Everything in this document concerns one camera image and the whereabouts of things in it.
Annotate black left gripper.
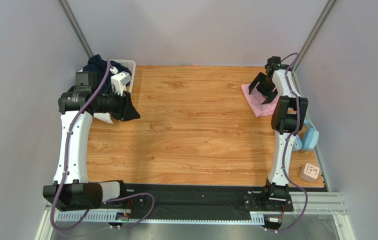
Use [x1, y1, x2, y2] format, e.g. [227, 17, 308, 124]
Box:
[94, 87, 141, 122]

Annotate pink t shirt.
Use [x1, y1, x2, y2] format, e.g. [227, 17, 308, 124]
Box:
[241, 83, 279, 118]

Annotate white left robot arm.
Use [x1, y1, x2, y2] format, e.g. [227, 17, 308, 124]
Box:
[42, 71, 140, 212]

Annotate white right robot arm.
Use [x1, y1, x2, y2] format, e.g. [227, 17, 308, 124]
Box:
[248, 56, 309, 211]

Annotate white t shirt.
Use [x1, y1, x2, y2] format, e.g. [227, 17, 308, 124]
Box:
[77, 69, 115, 124]

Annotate white plastic laundry basket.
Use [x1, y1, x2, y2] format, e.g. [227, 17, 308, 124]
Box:
[110, 59, 136, 95]

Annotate navy blue t shirt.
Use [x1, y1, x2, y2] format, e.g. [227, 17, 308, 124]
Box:
[83, 54, 132, 93]

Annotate light blue headphones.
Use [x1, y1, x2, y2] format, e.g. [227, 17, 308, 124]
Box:
[292, 118, 320, 152]

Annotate small pink cube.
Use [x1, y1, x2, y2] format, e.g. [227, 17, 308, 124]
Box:
[299, 163, 321, 183]

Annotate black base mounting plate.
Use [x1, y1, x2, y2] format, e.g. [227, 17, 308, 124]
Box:
[92, 182, 328, 221]

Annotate right aluminium corner post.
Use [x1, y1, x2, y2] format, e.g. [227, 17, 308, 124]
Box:
[291, 0, 338, 73]

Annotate aluminium corner post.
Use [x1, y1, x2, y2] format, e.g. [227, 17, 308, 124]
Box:
[291, 0, 338, 73]
[57, 0, 94, 58]

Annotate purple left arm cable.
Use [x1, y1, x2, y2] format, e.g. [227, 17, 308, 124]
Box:
[49, 59, 155, 232]

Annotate left aluminium corner post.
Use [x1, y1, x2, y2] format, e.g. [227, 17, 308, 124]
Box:
[57, 0, 94, 58]

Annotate aluminium frame rail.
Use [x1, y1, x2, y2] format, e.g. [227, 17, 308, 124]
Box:
[36, 184, 355, 240]

